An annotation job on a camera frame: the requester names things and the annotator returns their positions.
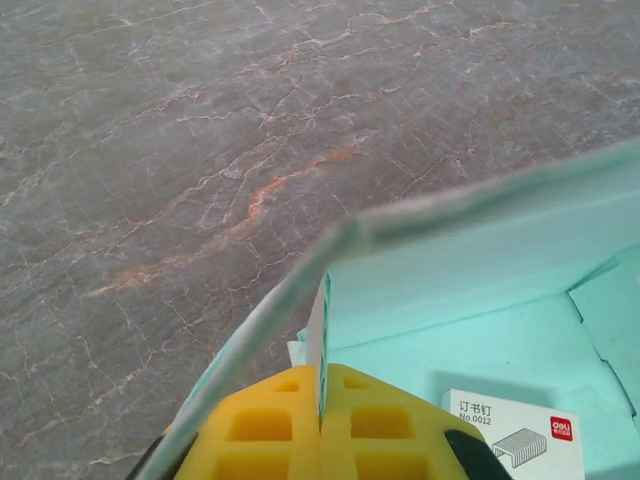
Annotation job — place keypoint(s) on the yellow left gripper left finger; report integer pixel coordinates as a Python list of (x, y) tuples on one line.
[(305, 450)]

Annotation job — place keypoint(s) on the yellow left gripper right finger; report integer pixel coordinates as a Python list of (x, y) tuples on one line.
[(340, 450)]

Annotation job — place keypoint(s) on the light green paper box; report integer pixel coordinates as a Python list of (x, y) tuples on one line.
[(475, 280)]

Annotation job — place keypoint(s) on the white staples box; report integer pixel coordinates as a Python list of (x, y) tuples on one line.
[(525, 425)]

